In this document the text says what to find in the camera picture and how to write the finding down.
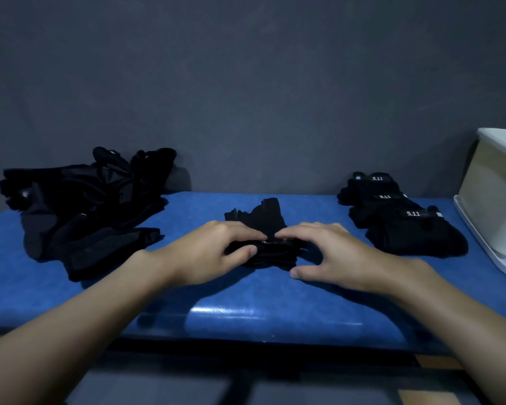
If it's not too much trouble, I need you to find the person's right hand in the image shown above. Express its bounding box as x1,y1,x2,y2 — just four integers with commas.
274,222,410,296

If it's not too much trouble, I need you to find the person's left hand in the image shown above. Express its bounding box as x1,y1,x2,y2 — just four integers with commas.
153,220,269,288

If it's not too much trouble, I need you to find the black fingerless glove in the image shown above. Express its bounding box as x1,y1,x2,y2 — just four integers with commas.
225,246,299,272
224,197,306,251
337,185,406,207
364,221,469,259
370,191,410,208
349,202,423,230
398,205,444,227
352,172,400,192

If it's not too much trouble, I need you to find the pile of black gloves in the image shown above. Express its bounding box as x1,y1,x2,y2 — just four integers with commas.
0,146,178,283

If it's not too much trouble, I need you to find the white storage box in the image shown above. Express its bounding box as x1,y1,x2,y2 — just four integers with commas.
458,128,506,263

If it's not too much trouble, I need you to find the person's left forearm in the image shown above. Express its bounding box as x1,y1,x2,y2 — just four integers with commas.
0,250,174,405

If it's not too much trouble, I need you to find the person's right forearm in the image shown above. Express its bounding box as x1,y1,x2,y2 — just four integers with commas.
392,261,506,405

